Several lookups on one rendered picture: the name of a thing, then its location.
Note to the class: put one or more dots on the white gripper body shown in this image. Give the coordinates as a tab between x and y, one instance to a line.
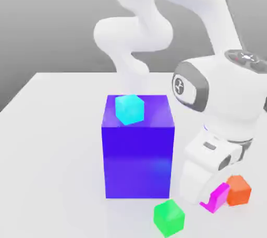
193	181

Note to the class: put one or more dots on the small magenta cube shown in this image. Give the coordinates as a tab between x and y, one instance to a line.
219	198

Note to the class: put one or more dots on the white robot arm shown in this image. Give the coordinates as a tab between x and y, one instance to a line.
225	100

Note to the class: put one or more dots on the small green cube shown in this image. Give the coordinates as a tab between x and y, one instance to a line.
169	218

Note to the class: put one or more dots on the small orange cube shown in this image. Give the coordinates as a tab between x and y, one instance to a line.
238	191

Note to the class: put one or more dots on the small cyan cube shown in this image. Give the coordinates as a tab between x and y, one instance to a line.
129	109

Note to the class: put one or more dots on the large blue box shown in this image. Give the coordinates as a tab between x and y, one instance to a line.
137	163

